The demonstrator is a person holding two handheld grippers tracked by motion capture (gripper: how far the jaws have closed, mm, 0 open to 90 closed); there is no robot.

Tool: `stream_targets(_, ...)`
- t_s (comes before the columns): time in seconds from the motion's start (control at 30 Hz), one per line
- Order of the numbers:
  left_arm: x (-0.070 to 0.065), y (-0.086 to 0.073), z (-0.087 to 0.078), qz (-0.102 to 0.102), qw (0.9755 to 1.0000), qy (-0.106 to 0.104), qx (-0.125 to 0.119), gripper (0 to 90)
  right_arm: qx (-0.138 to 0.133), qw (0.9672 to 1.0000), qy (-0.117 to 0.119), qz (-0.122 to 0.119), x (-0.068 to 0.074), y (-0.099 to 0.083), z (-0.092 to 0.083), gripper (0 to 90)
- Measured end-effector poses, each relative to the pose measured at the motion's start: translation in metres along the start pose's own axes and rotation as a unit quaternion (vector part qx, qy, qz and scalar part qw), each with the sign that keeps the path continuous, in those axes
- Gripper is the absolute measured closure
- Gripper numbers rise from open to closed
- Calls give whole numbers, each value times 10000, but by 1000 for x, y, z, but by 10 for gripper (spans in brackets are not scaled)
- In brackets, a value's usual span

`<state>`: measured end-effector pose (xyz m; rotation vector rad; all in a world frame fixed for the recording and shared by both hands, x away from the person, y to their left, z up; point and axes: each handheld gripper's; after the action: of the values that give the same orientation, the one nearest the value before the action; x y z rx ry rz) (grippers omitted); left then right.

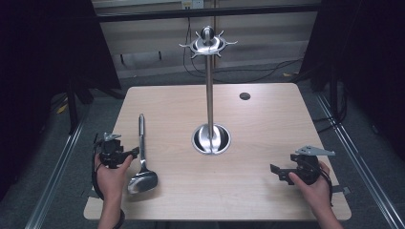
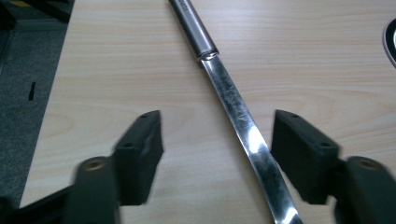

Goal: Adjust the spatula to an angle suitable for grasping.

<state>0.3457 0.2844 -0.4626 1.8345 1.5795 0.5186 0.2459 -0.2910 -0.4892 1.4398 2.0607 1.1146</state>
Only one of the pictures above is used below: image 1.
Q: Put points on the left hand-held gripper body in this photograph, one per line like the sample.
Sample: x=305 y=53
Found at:
x=110 y=151

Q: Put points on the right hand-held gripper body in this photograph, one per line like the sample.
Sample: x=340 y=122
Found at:
x=306 y=167

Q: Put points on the metal ladle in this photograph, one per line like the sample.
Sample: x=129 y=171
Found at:
x=142 y=149

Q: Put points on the metal utensil rack stand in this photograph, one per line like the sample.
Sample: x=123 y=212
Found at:
x=209 y=95

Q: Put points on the person's right hand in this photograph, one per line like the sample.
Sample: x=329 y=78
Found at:
x=313 y=192

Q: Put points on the person's left hand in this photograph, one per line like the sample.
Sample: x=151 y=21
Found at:
x=111 y=179

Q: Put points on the black metal stand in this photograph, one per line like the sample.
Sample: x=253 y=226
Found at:
x=333 y=95
x=72 y=108

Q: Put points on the yellow tape piece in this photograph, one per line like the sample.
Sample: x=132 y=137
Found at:
x=62 y=108
x=287 y=74

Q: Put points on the dark round table grommet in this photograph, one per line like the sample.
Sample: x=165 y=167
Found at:
x=245 y=96

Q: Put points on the black curtain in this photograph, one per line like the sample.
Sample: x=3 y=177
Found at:
x=38 y=63
x=366 y=57

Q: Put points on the black horizontal bar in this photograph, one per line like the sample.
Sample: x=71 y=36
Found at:
x=191 y=13

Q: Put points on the grey table bracket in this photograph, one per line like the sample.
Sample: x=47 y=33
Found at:
x=87 y=193
x=342 y=190

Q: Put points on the grey metal floor rail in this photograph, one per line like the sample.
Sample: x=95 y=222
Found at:
x=366 y=171
x=54 y=178

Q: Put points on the white wall outlet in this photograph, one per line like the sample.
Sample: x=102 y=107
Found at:
x=192 y=4

